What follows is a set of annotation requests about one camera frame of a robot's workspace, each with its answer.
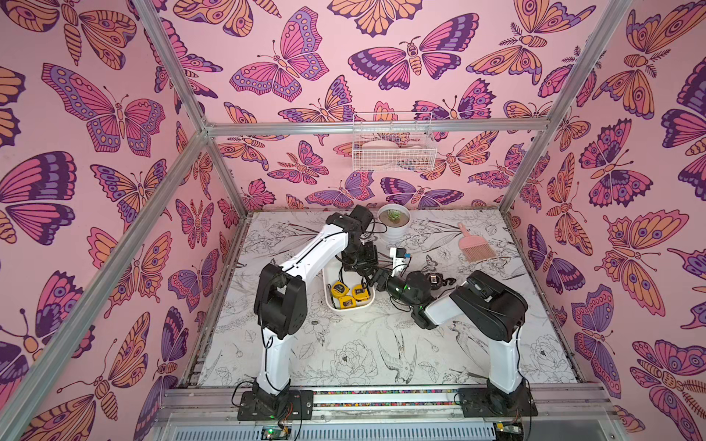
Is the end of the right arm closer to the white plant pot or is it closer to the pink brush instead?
the white plant pot

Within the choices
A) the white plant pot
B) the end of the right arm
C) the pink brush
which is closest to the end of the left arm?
the end of the right arm

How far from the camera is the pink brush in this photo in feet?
3.48

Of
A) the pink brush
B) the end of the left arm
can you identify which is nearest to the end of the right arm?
the end of the left arm

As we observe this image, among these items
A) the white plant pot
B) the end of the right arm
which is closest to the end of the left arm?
the end of the right arm

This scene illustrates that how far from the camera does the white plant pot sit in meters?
1.04

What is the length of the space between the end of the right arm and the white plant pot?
247 millimetres

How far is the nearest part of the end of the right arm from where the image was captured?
81 cm

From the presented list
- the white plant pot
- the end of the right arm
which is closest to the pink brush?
the white plant pot

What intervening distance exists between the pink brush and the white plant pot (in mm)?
246

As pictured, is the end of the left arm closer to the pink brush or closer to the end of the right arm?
the end of the right arm
